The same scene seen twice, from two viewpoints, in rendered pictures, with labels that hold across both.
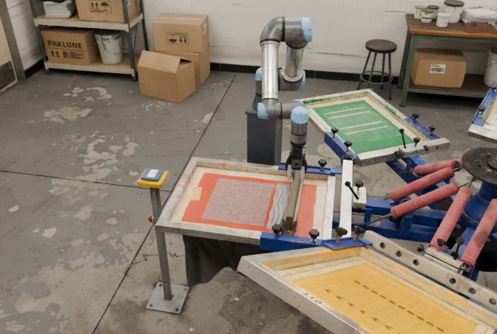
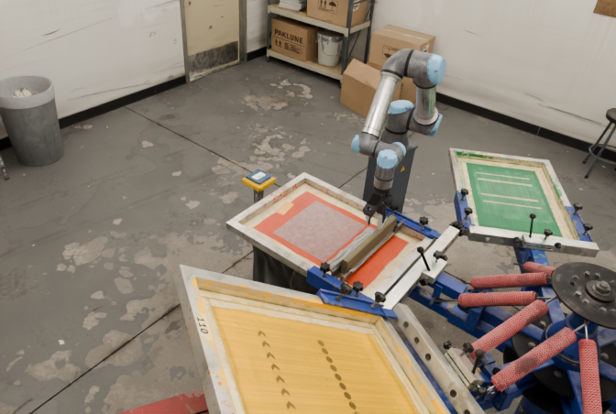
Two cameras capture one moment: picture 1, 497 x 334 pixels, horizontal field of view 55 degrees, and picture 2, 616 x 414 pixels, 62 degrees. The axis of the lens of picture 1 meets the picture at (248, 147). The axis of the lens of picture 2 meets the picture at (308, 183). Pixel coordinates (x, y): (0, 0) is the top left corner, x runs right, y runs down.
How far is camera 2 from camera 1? 0.68 m
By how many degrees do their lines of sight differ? 20
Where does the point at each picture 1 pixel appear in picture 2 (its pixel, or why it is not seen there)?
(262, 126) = not seen: hidden behind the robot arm
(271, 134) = not seen: hidden behind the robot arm
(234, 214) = (304, 240)
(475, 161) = (571, 277)
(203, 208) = (280, 223)
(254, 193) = (338, 227)
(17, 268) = (152, 224)
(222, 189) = (312, 212)
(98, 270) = (213, 252)
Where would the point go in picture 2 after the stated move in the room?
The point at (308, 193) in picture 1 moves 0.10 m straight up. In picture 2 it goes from (392, 247) to (396, 231)
